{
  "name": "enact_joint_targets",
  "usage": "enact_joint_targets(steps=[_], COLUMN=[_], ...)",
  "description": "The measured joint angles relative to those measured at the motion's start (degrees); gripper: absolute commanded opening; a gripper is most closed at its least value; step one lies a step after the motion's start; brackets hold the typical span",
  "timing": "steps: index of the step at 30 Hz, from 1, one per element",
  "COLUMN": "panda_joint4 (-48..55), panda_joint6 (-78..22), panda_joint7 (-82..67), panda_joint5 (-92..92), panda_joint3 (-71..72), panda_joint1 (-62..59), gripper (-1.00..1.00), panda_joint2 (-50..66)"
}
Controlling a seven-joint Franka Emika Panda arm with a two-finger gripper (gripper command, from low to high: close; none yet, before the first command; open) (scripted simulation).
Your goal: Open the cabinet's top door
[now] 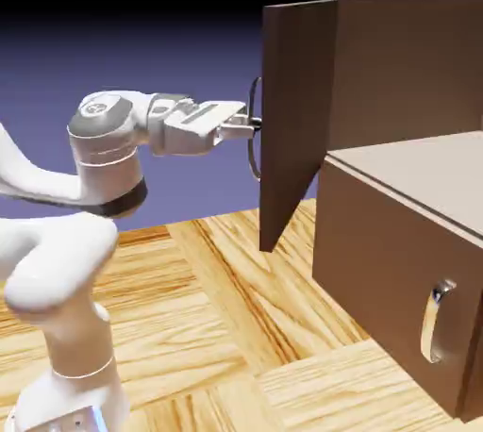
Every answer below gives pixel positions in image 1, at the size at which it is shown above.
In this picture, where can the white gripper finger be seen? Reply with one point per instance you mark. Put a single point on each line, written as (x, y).
(236, 132)
(243, 119)

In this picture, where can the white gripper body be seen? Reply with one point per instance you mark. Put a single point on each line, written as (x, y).
(188, 134)

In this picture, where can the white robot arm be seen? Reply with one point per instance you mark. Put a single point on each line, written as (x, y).
(102, 160)

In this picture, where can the tall brown cabinet door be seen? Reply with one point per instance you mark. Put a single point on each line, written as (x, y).
(294, 119)

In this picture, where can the brown wooden cabinet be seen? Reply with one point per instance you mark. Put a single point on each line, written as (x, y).
(400, 73)

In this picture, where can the wide brown cabinet door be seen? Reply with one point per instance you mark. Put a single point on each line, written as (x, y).
(377, 258)

